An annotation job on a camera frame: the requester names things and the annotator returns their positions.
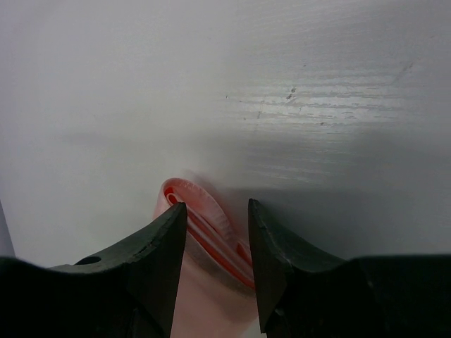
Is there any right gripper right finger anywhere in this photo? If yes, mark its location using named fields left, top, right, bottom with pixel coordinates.
left=248, top=199, right=450, bottom=337

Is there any pink satin napkin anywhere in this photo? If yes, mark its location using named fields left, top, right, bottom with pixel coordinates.
left=154, top=177, right=258, bottom=337

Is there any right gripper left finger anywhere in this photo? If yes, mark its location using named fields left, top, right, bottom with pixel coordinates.
left=1, top=203, right=187, bottom=337

